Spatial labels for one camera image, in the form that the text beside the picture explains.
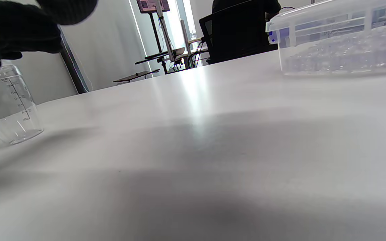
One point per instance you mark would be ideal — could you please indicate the pile of ice cubes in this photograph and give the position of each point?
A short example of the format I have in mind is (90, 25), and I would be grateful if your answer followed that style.
(347, 53)

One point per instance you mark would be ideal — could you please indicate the black office chair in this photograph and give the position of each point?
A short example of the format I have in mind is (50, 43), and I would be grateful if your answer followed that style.
(233, 36)

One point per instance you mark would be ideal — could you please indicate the tall monitor stand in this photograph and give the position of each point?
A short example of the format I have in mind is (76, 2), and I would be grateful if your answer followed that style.
(161, 33)

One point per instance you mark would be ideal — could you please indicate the person's right hand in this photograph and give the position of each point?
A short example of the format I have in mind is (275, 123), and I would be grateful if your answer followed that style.
(12, 26)

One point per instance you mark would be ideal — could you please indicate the monitor on tall stand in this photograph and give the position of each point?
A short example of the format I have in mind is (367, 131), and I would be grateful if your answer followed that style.
(152, 4)

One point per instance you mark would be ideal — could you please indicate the clear plastic shaker cup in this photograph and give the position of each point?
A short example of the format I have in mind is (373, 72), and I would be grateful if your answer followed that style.
(8, 110)

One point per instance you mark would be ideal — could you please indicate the clear container with blue latches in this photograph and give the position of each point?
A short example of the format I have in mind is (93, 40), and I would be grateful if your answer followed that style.
(285, 53)

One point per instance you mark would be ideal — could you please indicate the dark brown board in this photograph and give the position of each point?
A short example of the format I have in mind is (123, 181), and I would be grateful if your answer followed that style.
(136, 77)

